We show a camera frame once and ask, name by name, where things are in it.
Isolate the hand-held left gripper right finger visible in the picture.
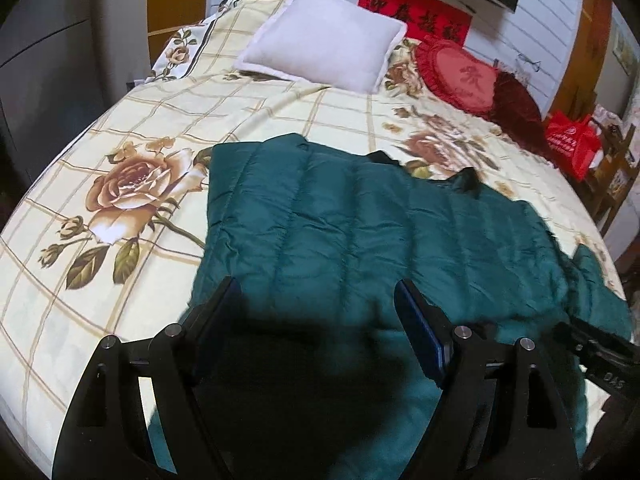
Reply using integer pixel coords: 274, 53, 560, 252
394, 279, 583, 480

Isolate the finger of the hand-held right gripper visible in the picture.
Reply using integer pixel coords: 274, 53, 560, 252
551, 317, 635, 362

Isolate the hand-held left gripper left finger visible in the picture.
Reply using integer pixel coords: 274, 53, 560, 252
51, 276, 246, 480

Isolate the dark green puffer jacket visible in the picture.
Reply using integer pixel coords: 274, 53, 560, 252
145, 132, 633, 480

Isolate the wooden chair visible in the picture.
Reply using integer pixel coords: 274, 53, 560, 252
582, 119, 640, 237

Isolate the red shopping bag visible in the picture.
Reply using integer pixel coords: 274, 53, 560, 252
544, 112, 603, 182

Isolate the bed with floral checked sheet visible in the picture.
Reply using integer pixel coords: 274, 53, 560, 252
0, 0, 632, 480

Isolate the dark red cushion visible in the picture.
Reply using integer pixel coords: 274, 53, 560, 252
487, 71, 552, 157

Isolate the red heart-shaped cushion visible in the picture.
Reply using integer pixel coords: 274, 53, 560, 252
415, 36, 501, 117

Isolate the floral pillow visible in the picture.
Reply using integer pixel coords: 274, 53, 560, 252
148, 0, 296, 83

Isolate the white pillow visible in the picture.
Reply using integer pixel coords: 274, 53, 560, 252
235, 0, 408, 95

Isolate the grey wardrobe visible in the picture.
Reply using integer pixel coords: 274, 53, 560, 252
0, 0, 152, 176

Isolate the orange wooden door frame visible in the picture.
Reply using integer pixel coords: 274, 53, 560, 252
550, 0, 615, 118

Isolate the red wall banner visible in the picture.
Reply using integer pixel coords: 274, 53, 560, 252
359, 0, 476, 47

